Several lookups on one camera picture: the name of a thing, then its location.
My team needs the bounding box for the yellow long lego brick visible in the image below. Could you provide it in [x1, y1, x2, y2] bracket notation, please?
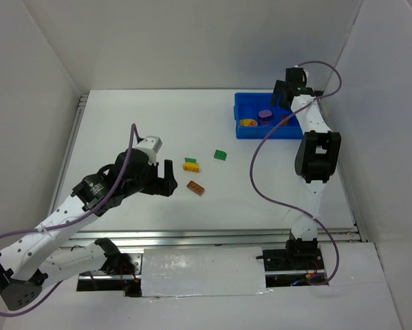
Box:
[182, 162, 199, 173]

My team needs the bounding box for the purple rounded lego brick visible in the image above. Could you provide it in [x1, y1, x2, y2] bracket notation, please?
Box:
[258, 109, 272, 126]

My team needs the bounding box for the brown lego plate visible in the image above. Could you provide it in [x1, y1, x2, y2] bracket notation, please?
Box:
[186, 181, 205, 196]

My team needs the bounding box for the yellow butterfly lego brick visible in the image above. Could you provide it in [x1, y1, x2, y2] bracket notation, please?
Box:
[239, 118, 257, 127]

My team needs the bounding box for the small green lego brick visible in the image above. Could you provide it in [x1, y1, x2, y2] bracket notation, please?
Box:
[214, 149, 227, 161]

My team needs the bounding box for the brown purple butterfly lego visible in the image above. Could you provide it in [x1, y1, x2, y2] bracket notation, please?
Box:
[281, 115, 290, 127]

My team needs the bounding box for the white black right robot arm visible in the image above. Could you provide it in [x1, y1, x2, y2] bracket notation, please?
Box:
[271, 67, 341, 266]

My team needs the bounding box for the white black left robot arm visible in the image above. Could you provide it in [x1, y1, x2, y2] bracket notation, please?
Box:
[0, 149, 177, 316]

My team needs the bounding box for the blue plastic sorting bin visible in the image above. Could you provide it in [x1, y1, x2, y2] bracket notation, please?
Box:
[234, 92, 291, 140]

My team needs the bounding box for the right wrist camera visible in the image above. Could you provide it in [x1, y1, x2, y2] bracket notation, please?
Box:
[294, 65, 309, 82]

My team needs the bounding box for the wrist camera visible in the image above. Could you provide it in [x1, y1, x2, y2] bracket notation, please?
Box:
[294, 65, 309, 82]
[135, 135, 162, 166]

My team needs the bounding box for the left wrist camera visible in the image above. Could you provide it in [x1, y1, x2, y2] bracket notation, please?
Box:
[135, 135, 162, 166]

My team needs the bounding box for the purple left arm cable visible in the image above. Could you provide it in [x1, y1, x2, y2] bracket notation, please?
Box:
[0, 123, 144, 316]

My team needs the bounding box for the aluminium table edge rail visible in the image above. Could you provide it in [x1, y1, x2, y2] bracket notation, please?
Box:
[63, 228, 361, 248]

